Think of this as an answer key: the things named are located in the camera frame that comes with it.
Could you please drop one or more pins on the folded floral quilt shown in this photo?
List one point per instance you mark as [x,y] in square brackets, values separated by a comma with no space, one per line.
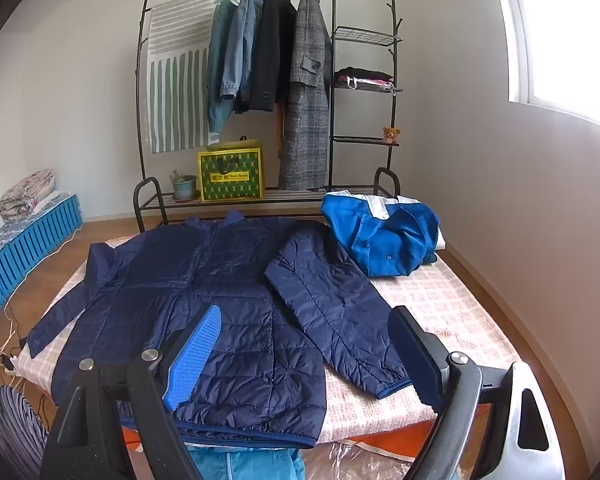
[25,195]

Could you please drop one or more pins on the yellow green patterned bag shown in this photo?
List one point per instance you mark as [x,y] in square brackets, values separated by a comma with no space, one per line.
[230,175]

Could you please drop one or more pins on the small potted plant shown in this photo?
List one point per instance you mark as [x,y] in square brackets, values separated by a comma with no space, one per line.
[185,187]

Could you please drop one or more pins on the blue and white jacket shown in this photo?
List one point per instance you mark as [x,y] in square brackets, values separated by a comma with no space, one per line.
[380,240]

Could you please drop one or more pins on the brown teddy bear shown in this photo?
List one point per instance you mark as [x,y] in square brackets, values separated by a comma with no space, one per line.
[391,135]

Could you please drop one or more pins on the clear plastic sheet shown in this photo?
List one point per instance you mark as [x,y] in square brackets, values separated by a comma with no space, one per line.
[360,460]

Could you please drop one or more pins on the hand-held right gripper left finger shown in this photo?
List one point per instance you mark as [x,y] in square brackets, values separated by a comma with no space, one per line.
[195,355]

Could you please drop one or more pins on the white power strip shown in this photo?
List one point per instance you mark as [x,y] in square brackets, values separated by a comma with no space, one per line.
[11,371]

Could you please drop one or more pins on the light blue cloth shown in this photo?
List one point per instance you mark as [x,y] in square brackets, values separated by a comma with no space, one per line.
[245,467]

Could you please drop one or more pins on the black coat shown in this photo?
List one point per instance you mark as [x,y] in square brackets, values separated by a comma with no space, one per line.
[272,50]

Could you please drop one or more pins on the green striped white cloth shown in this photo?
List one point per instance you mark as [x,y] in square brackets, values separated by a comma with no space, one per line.
[175,100]

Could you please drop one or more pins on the navy puffer jacket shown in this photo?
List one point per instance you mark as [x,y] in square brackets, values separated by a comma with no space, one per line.
[240,285]

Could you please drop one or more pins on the dark striped cloth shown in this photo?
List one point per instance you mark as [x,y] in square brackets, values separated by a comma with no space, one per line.
[10,430]

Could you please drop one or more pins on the grey plaid coat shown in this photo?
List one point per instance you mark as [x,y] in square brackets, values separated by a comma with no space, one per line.
[305,125]

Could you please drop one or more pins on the window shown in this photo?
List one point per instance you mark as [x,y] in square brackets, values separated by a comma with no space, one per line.
[555,35]

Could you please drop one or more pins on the orange garment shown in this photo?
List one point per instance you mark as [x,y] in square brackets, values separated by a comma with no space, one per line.
[280,125]

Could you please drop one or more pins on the stack of folded clothes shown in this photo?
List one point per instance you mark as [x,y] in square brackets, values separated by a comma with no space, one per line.
[362,77]

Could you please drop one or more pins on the blue denim jacket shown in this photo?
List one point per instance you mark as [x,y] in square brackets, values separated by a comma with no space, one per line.
[242,35]

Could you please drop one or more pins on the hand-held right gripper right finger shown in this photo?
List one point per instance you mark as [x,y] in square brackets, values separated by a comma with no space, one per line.
[415,355]

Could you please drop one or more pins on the black metal clothes rack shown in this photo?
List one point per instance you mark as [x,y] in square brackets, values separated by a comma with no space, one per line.
[300,196]

